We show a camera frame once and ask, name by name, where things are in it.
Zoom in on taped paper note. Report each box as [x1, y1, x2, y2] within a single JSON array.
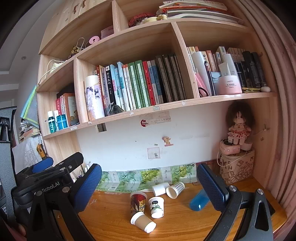
[[148, 111, 172, 125]]

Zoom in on grape print paper strip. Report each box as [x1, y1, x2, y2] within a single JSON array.
[[96, 163, 197, 192]]

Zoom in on pink jar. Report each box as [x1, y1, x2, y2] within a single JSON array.
[[218, 75, 243, 95]]

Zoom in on row of colourful books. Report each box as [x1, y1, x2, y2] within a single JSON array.
[[96, 54, 187, 112]]

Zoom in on pale yellow pouch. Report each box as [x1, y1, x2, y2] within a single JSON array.
[[47, 60, 66, 75]]

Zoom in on white squeeze tube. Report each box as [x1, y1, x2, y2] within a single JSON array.
[[219, 54, 238, 77]]

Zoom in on white printed tube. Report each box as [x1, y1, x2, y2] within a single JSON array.
[[84, 75, 106, 121]]

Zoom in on red book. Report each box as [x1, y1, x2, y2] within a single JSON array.
[[55, 97, 64, 116]]

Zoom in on grey office chair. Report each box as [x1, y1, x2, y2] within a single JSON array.
[[0, 109, 18, 193]]

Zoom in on red printed cup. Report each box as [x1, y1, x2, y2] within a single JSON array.
[[130, 191, 148, 213]]

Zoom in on red fabric item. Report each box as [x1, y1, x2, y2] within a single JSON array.
[[128, 13, 153, 27]]

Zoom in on wooden bookshelf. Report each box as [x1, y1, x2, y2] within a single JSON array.
[[36, 0, 281, 167]]

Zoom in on pale blue packet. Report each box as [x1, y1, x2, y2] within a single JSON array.
[[211, 72, 223, 95]]

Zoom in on person's left hand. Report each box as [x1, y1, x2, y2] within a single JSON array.
[[13, 223, 27, 237]]

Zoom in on tall white container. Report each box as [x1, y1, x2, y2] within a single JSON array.
[[191, 51, 216, 96]]

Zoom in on letter print storage box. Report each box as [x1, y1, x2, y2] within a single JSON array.
[[219, 148, 255, 185]]

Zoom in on blue bottle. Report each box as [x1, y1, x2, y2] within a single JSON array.
[[57, 115, 69, 130]]

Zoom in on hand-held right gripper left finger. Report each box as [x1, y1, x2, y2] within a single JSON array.
[[27, 163, 102, 241]]

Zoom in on teal bottle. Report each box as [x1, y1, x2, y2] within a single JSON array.
[[47, 111, 57, 134]]

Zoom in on orange toy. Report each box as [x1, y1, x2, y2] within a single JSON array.
[[36, 143, 47, 160]]

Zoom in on pink round box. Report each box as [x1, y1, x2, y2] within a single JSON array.
[[100, 26, 114, 39]]

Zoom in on pile of papers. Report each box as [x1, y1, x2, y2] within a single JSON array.
[[18, 120, 42, 143]]

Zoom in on brown haired doll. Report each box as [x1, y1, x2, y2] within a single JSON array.
[[226, 102, 255, 146]]

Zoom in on plain white cup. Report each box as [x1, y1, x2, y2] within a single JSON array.
[[152, 182, 171, 196]]

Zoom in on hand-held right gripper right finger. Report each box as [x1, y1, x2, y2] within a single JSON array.
[[196, 163, 274, 241]]

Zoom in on orange boxed book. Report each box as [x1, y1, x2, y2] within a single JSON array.
[[62, 93, 80, 127]]

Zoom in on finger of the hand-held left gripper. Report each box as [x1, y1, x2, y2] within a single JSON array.
[[55, 152, 84, 174], [32, 157, 54, 173]]

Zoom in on yellow toy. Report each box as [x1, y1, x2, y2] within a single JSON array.
[[144, 14, 168, 24]]

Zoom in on row of pale and black books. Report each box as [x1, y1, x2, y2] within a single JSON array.
[[187, 46, 267, 90]]

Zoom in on white cord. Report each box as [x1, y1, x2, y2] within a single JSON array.
[[38, 59, 65, 85]]

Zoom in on brown paper cup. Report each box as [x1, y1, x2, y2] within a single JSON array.
[[130, 211, 157, 233]]

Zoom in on black box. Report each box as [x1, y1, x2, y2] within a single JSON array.
[[56, 84, 76, 98]]

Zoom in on white cup with plant print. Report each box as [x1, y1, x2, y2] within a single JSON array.
[[148, 197, 165, 218]]

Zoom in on checkered paper cup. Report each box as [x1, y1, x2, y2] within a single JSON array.
[[166, 181, 185, 199]]

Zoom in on blue plastic cup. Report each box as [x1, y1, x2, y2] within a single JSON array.
[[190, 189, 210, 211]]

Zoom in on pink music box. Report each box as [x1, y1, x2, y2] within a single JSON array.
[[219, 138, 242, 155]]

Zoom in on green framed board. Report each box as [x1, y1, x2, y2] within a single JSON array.
[[20, 85, 39, 128]]

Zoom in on patterned small bag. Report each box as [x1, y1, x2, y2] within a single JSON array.
[[68, 38, 85, 60]]

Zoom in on white cable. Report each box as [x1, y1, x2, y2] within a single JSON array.
[[216, 148, 246, 168]]

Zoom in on stack of flat books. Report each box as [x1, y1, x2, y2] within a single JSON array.
[[158, 0, 244, 24]]

